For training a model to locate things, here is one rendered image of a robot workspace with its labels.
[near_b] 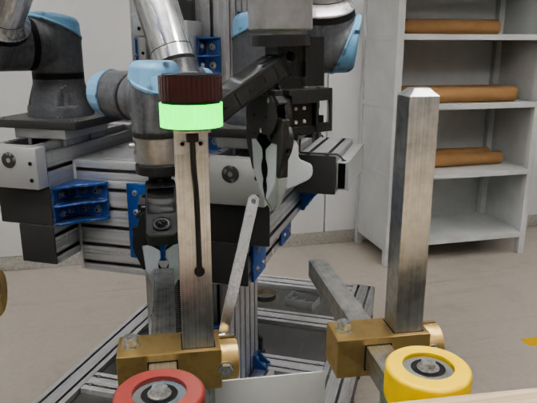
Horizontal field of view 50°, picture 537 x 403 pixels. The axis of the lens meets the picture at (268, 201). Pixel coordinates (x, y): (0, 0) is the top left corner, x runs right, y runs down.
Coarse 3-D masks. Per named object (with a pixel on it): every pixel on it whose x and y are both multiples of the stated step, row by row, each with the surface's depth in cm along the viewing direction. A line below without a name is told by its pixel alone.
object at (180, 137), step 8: (168, 104) 53; (176, 104) 52; (184, 104) 52; (192, 104) 52; (200, 104) 52; (208, 104) 53; (216, 128) 54; (176, 136) 58; (184, 136) 58; (192, 136) 54; (200, 136) 58; (176, 144) 58; (184, 144) 58; (192, 144) 55; (200, 144) 58; (176, 152) 58; (184, 152) 59; (192, 152) 55; (200, 152) 59; (208, 152) 59; (192, 160) 56; (192, 168) 56; (192, 176) 57; (200, 216) 60; (200, 224) 60; (200, 232) 61; (200, 240) 61; (200, 248) 61; (200, 256) 61; (200, 264) 62; (200, 272) 62
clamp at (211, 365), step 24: (144, 336) 67; (168, 336) 67; (216, 336) 67; (120, 360) 63; (144, 360) 63; (168, 360) 64; (192, 360) 64; (216, 360) 65; (120, 384) 64; (216, 384) 66
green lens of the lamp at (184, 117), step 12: (168, 108) 52; (180, 108) 52; (192, 108) 52; (204, 108) 52; (216, 108) 53; (168, 120) 53; (180, 120) 52; (192, 120) 52; (204, 120) 53; (216, 120) 54
